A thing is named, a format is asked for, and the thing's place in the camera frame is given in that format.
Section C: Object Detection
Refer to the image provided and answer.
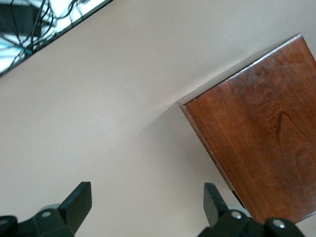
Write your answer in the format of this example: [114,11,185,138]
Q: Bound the tangled black cables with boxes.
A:
[0,0,114,77]

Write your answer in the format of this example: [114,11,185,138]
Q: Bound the teal cable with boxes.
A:
[13,40,34,59]

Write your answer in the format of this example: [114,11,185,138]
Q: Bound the dark brown wooden cabinet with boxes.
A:
[177,33,316,224]

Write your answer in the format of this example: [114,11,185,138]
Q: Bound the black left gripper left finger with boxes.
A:
[0,181,93,237]

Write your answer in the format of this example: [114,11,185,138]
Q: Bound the black power adapter box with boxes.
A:
[0,4,41,38]

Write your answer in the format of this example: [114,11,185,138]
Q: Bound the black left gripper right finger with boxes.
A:
[203,182,305,237]

